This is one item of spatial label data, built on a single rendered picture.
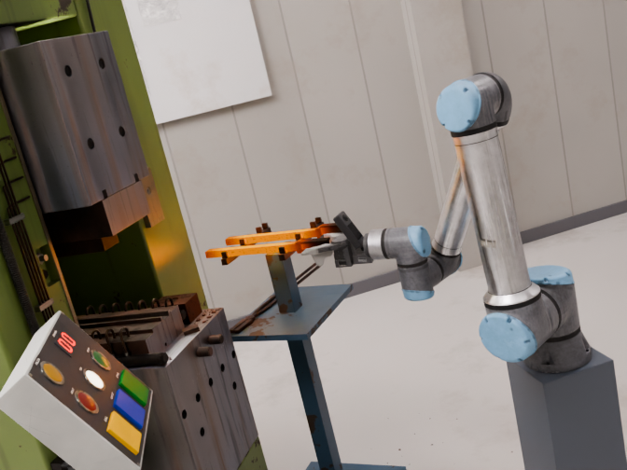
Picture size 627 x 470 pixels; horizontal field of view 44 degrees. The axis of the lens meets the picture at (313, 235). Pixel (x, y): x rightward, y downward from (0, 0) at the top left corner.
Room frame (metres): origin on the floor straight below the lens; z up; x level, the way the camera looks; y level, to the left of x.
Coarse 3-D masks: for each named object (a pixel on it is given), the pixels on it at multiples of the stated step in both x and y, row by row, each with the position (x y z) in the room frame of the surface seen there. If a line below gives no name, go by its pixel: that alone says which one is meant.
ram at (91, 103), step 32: (96, 32) 2.08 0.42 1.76; (0, 64) 1.89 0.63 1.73; (32, 64) 1.86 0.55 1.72; (64, 64) 1.91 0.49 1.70; (96, 64) 2.04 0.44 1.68; (32, 96) 1.87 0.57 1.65; (64, 96) 1.88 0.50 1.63; (96, 96) 2.00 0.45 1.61; (32, 128) 1.88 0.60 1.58; (64, 128) 1.85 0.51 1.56; (96, 128) 1.96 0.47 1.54; (128, 128) 2.09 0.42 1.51; (32, 160) 1.89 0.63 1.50; (64, 160) 1.86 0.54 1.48; (96, 160) 1.92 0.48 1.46; (128, 160) 2.05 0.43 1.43; (64, 192) 1.87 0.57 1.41; (96, 192) 1.89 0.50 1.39
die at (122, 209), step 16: (128, 192) 2.01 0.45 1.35; (144, 192) 2.08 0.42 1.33; (80, 208) 1.92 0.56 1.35; (96, 208) 1.90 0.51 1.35; (112, 208) 1.93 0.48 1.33; (128, 208) 1.99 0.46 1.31; (144, 208) 2.06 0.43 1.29; (48, 224) 1.96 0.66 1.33; (64, 224) 1.94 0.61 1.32; (80, 224) 1.93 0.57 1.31; (96, 224) 1.91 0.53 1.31; (112, 224) 1.91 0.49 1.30; (128, 224) 1.97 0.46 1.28; (64, 240) 1.95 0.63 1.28; (80, 240) 1.93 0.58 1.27
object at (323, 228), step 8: (328, 224) 2.36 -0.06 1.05; (272, 232) 2.46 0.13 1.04; (280, 232) 2.44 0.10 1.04; (288, 232) 2.41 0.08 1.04; (296, 232) 2.39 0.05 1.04; (304, 232) 2.38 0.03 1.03; (312, 232) 2.37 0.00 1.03; (320, 232) 2.35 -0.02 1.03; (328, 232) 2.35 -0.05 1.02; (336, 232) 2.34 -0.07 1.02; (232, 240) 2.50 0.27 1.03; (248, 240) 2.47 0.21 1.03; (256, 240) 2.46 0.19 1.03; (264, 240) 2.45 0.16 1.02; (272, 240) 2.43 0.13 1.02; (280, 240) 2.42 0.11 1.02
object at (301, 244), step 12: (300, 240) 2.27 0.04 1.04; (312, 240) 2.25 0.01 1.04; (324, 240) 2.22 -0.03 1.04; (216, 252) 2.39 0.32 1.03; (228, 252) 2.37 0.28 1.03; (240, 252) 2.35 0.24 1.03; (252, 252) 2.33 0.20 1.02; (264, 252) 2.31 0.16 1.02; (276, 252) 2.29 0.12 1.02; (300, 252) 2.24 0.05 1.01
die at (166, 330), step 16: (128, 320) 2.03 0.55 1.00; (144, 320) 2.01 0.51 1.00; (160, 320) 1.99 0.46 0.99; (176, 320) 2.06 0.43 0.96; (96, 336) 2.00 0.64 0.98; (112, 336) 1.98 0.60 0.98; (144, 336) 1.93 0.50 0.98; (160, 336) 1.96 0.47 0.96; (176, 336) 2.03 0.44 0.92; (144, 352) 1.90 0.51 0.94
